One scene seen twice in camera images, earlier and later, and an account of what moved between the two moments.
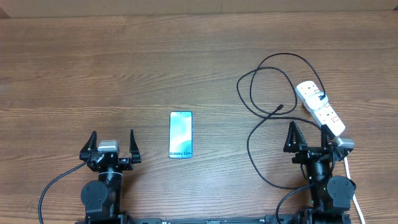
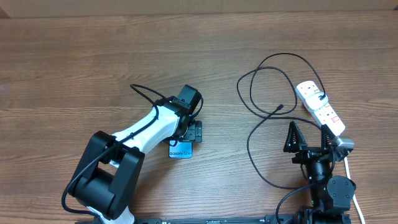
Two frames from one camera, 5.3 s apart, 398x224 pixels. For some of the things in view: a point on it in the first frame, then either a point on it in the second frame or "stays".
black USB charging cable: [252, 163] stays
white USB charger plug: [313, 101] stays
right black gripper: [298, 142] stays
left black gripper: [126, 163] -> [194, 131]
